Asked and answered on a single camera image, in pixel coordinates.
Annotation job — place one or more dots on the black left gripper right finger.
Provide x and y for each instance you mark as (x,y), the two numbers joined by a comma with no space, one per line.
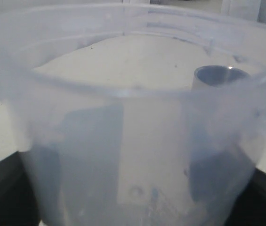
(250,207)

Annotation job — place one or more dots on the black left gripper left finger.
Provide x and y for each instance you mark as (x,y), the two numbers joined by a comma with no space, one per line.
(18,206)

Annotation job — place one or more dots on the stainless steel cup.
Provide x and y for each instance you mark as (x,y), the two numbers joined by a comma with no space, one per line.
(216,76)

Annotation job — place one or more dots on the translucent plastic measuring cup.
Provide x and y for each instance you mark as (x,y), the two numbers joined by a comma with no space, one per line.
(111,132)

